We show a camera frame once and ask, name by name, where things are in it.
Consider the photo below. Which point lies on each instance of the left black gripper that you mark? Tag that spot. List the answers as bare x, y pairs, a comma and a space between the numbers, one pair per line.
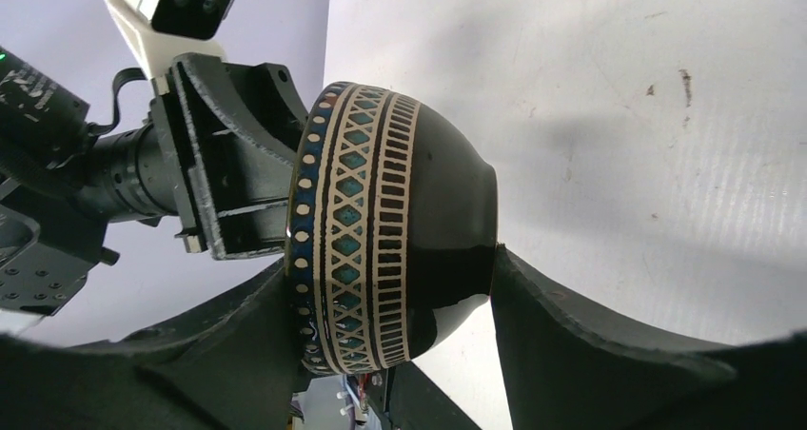
216, 150

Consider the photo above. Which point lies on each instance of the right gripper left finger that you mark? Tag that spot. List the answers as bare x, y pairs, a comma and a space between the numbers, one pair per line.
228, 363

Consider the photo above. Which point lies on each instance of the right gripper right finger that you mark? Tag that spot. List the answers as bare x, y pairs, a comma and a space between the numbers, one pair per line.
571, 363

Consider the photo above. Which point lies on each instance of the brown dish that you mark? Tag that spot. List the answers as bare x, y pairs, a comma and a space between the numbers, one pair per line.
391, 231

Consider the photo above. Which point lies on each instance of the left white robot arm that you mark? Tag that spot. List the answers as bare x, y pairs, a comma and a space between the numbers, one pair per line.
47, 246

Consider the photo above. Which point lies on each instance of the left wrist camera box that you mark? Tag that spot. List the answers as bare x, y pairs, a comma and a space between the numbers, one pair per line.
157, 31

